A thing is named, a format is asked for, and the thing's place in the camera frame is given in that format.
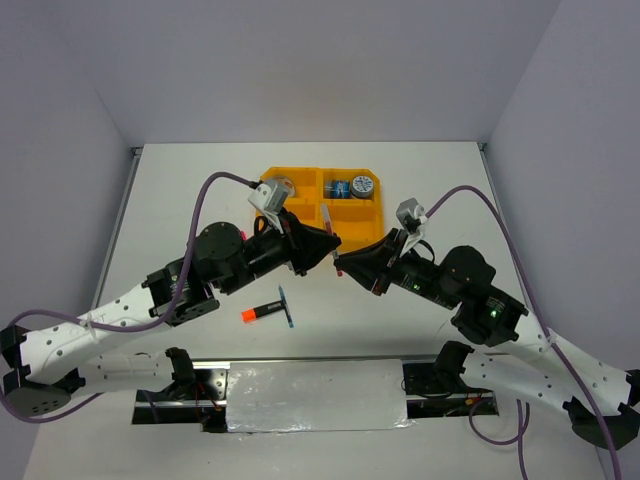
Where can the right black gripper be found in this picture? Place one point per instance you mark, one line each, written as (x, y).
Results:
(377, 256)

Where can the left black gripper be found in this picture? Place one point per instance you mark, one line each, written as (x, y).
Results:
(297, 239)

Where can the red pen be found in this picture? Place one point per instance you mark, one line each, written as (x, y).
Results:
(328, 226)

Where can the silver clear tape roll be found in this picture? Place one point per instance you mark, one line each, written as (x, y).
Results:
(287, 183)

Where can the orange cap black highlighter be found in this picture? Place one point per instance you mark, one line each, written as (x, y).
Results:
(261, 311)

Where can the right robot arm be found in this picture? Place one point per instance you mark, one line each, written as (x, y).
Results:
(505, 347)

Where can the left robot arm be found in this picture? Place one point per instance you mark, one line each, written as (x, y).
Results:
(77, 357)

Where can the blue pen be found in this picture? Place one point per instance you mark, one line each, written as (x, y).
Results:
(285, 307)

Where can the yellow four-compartment organizer tray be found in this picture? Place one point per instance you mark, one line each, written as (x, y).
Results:
(358, 222)

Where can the silver foil covered panel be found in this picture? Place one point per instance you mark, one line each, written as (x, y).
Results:
(316, 396)

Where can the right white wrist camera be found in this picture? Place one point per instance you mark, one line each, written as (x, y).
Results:
(412, 217)

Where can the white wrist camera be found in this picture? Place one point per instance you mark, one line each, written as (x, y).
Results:
(268, 199)
(412, 217)

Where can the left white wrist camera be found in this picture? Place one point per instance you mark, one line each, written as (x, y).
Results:
(268, 199)

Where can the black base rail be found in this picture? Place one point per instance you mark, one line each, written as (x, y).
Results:
(205, 406)

